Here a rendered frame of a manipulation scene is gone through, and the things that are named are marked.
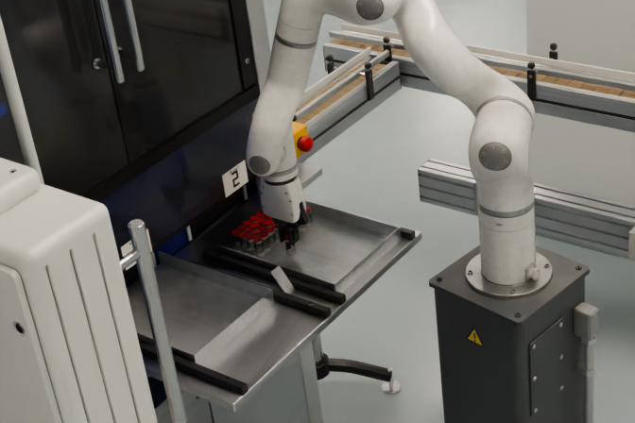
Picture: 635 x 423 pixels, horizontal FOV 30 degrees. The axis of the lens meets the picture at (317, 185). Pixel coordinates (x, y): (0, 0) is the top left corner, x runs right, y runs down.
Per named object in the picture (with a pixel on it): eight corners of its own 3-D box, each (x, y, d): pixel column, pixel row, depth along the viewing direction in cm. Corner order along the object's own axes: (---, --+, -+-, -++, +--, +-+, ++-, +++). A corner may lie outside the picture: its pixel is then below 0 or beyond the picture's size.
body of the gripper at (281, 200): (251, 175, 266) (258, 217, 271) (286, 184, 260) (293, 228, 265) (272, 160, 271) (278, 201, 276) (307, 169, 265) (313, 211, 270)
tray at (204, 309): (81, 322, 262) (78, 310, 260) (161, 262, 279) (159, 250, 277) (197, 368, 243) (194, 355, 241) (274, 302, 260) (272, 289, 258)
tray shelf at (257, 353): (67, 341, 259) (65, 334, 258) (264, 194, 306) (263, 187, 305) (234, 412, 233) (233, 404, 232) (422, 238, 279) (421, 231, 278)
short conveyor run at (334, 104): (265, 196, 309) (256, 143, 301) (219, 183, 317) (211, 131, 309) (405, 90, 354) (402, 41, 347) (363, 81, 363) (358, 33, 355)
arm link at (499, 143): (537, 189, 257) (535, 90, 245) (527, 235, 242) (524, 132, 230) (482, 187, 260) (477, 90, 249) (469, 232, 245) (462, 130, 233)
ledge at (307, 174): (251, 185, 311) (250, 178, 310) (281, 162, 319) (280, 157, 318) (293, 196, 303) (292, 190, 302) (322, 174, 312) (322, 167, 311)
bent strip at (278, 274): (273, 294, 263) (269, 272, 260) (282, 286, 265) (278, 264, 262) (324, 311, 255) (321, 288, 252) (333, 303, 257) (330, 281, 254)
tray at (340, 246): (219, 258, 278) (217, 245, 277) (287, 206, 296) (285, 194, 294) (335, 297, 259) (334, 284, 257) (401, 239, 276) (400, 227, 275)
